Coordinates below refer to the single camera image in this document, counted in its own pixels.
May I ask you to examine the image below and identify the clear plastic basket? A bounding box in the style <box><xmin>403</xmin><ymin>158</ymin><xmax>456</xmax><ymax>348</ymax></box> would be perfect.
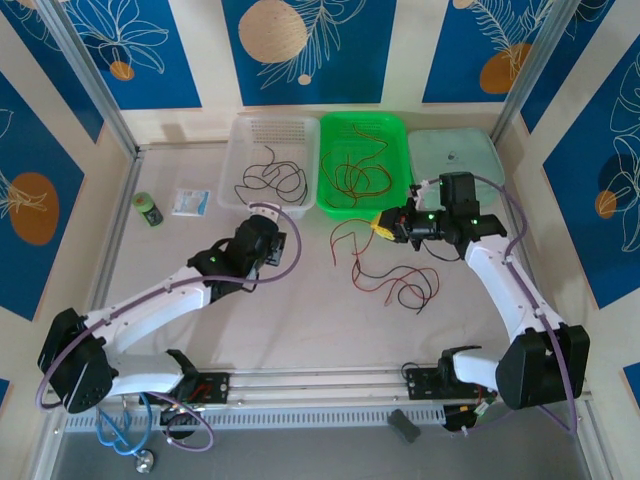
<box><xmin>217</xmin><ymin>115</ymin><xmax>321</xmax><ymax>222</ymax></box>

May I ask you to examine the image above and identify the aluminium corner post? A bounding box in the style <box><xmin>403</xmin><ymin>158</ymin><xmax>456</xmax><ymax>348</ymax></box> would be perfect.
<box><xmin>491</xmin><ymin>0</ymin><xmax>577</xmax><ymax>147</ymax></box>
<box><xmin>37</xmin><ymin>0</ymin><xmax>141</xmax><ymax>158</ymax></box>

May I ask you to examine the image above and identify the pale green lidded container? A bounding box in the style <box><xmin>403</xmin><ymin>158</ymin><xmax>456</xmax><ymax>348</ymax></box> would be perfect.
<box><xmin>407</xmin><ymin>128</ymin><xmax>506</xmax><ymax>210</ymax></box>

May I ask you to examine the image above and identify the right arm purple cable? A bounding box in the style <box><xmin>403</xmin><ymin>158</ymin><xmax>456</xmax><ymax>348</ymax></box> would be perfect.
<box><xmin>442</xmin><ymin>174</ymin><xmax>582</xmax><ymax>438</ymax></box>

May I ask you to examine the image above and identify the thin black cable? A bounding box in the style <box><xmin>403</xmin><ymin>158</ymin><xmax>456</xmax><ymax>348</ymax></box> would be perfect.
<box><xmin>234</xmin><ymin>144</ymin><xmax>310</xmax><ymax>207</ymax></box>
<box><xmin>352</xmin><ymin>254</ymin><xmax>442</xmax><ymax>318</ymax></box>

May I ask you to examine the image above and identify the aluminium side rail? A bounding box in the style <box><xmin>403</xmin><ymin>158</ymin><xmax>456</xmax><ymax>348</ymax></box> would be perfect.
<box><xmin>74</xmin><ymin>148</ymin><xmax>147</xmax><ymax>372</ymax></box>
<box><xmin>501</xmin><ymin>191</ymin><xmax>565</xmax><ymax>362</ymax></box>

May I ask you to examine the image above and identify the black electronics box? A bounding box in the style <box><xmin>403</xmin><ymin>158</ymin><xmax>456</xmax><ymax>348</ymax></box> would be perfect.
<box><xmin>442</xmin><ymin>400</ymin><xmax>499</xmax><ymax>436</ymax></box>
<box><xmin>159</xmin><ymin>402</ymin><xmax>204</xmax><ymax>434</ymax></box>

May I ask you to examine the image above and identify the dark grey block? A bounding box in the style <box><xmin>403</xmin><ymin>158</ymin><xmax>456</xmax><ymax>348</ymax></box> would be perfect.
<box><xmin>387</xmin><ymin>408</ymin><xmax>422</xmax><ymax>445</ymax></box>

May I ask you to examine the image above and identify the blue cable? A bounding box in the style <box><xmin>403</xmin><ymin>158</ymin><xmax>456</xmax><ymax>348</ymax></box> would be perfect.
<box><xmin>96</xmin><ymin>394</ymin><xmax>154</xmax><ymax>457</ymax></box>

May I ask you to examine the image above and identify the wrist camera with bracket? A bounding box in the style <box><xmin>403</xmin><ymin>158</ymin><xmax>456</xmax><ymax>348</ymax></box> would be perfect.
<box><xmin>409</xmin><ymin>170</ymin><xmax>483</xmax><ymax>211</ymax></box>
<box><xmin>234</xmin><ymin>200</ymin><xmax>283</xmax><ymax>252</ymax></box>

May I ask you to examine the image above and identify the white blue sachet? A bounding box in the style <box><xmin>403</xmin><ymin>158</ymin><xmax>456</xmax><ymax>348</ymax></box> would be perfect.
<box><xmin>170</xmin><ymin>187</ymin><xmax>214</xmax><ymax>217</ymax></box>

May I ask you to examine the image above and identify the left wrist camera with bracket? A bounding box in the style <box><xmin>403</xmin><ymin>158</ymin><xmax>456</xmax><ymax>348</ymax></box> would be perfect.
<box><xmin>234</xmin><ymin>200</ymin><xmax>283</xmax><ymax>252</ymax></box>

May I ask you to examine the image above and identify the grey slotted cable duct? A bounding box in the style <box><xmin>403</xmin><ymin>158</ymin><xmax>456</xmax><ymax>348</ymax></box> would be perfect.
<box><xmin>62</xmin><ymin>404</ymin><xmax>447</xmax><ymax>433</ymax></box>

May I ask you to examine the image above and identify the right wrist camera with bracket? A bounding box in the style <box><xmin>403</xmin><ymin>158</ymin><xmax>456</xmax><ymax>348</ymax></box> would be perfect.
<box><xmin>409</xmin><ymin>170</ymin><xmax>483</xmax><ymax>211</ymax></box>

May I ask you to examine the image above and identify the aluminium front rail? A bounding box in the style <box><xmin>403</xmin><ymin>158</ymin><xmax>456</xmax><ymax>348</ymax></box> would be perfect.
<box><xmin>42</xmin><ymin>366</ymin><xmax>595</xmax><ymax>410</ymax></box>

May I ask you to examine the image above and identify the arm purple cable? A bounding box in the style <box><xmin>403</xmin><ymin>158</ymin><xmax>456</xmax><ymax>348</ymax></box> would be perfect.
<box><xmin>36</xmin><ymin>200</ymin><xmax>304</xmax><ymax>454</ymax></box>
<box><xmin>442</xmin><ymin>174</ymin><xmax>582</xmax><ymax>438</ymax></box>

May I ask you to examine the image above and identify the small green capped bottle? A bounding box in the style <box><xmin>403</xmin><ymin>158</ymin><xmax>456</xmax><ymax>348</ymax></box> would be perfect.
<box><xmin>131</xmin><ymin>190</ymin><xmax>165</xmax><ymax>227</ymax></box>

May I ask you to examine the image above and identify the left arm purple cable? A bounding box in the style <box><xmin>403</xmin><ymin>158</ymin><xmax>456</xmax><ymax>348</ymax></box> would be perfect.
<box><xmin>36</xmin><ymin>200</ymin><xmax>304</xmax><ymax>454</ymax></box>

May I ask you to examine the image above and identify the green plastic basket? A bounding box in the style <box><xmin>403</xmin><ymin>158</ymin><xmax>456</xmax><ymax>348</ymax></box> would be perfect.
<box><xmin>315</xmin><ymin>111</ymin><xmax>415</xmax><ymax>222</ymax></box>

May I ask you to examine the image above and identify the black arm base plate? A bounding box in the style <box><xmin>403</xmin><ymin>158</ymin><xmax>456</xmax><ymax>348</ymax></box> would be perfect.
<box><xmin>177</xmin><ymin>371</ymin><xmax>232</xmax><ymax>406</ymax></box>
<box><xmin>402</xmin><ymin>366</ymin><xmax>499</xmax><ymax>402</ymax></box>

